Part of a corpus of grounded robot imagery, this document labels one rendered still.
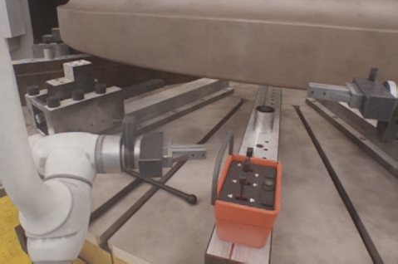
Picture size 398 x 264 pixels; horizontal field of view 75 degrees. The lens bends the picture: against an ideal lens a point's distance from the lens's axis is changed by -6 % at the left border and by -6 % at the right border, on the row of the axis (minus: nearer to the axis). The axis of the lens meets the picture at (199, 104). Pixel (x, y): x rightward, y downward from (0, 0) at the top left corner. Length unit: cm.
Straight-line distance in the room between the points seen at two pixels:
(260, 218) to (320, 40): 77
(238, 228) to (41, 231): 38
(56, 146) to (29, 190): 18
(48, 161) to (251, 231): 45
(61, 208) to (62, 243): 6
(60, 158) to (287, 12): 99
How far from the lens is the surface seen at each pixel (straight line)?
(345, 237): 133
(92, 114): 160
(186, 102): 225
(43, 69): 263
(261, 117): 110
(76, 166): 63
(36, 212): 54
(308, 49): 116
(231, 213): 60
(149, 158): 60
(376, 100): 58
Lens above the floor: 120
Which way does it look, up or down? 22 degrees down
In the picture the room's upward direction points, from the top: 1 degrees clockwise
